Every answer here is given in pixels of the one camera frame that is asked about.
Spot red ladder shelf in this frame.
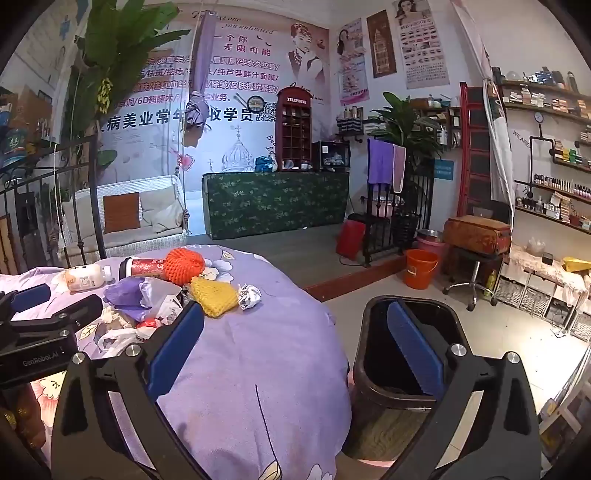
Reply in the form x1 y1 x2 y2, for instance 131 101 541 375
459 82 491 219

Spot swivel stool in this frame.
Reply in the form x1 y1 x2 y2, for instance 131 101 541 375
442 249 505 306

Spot yellow foam net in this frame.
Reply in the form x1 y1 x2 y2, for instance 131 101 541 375
189 276 241 319

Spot black trash bin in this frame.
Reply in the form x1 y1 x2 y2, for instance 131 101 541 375
342 295 465 464

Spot brown tower wall poster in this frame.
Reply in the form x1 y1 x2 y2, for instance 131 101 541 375
366 10 398 79

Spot purple towel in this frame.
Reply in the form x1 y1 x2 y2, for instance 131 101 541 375
367 138 394 186

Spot large wall banner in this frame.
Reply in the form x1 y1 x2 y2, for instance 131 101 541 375
99 9 332 185

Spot black iron bed frame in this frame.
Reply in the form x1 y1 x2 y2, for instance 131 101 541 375
0 136 110 274

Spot green floral counter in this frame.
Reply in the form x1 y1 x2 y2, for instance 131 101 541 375
203 170 350 241

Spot pink wall poster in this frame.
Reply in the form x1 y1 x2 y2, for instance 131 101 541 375
338 18 370 107

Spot purple plastic bag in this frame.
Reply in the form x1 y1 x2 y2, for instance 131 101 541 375
102 277 160 321

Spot pink basin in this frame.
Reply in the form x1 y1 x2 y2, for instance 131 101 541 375
416 229 450 259

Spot white wire baskets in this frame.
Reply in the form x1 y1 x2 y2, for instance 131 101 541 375
498 276 591 343

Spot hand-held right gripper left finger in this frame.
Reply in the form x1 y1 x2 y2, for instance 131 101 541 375
51 302 206 480

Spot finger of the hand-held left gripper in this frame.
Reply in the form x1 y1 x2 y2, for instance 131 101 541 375
0 283 52 319
0 294 103 344

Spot red phone booth cabinet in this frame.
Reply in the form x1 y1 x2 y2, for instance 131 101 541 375
276 85 315 172

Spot orange foam net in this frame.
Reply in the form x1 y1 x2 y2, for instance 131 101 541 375
164 248 206 286

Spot orange drink bottle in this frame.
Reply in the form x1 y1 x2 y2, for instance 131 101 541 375
65 264 114 294

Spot white wicker swing sofa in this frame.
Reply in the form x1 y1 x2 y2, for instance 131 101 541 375
62 174 191 267

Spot white plastic bag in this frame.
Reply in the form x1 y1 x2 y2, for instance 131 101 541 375
95 327 140 359

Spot white roll-up banner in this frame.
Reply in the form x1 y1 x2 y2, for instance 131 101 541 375
482 78 516 205

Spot black metal fence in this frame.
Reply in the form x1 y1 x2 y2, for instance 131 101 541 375
362 159 437 268

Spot purple hanging umbrella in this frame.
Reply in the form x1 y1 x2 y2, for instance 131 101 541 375
182 14 218 145

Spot red paper cup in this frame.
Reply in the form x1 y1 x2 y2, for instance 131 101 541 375
119 256 169 281

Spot pink towel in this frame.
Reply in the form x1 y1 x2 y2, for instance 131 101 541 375
392 144 407 195

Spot green potted plant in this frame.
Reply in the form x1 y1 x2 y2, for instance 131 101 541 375
369 92 445 172

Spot brown suitcase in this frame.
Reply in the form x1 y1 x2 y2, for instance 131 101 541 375
444 215 512 257

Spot white crumpled tissue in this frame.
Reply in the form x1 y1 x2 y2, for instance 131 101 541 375
99 307 139 330

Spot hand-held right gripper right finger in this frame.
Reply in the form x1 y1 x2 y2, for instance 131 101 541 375
383 298 541 480

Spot tall leafy plant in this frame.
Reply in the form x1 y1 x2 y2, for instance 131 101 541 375
65 0 192 171

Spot clear plastic wrapper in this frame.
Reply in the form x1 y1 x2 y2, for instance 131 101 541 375
238 284 262 311

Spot orange cushion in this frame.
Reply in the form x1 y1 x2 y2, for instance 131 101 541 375
102 191 141 234

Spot clear plastic bag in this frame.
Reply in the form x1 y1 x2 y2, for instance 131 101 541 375
139 279 191 326

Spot white cushion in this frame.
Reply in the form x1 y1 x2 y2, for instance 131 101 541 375
139 187 186 230

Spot red bag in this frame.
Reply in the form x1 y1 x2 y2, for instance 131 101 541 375
335 219 367 262

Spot orange bucket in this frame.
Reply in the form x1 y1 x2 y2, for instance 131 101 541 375
403 249 440 291

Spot wooden wall shelves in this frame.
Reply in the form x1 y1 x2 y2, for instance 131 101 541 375
501 68 591 232

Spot eyebrow chart wall poster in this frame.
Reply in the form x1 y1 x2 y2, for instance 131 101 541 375
392 0 451 90

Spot lace covered table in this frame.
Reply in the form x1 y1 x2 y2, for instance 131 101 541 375
507 244 591 298

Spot black display box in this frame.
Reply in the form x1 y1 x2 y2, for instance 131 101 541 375
311 141 351 171

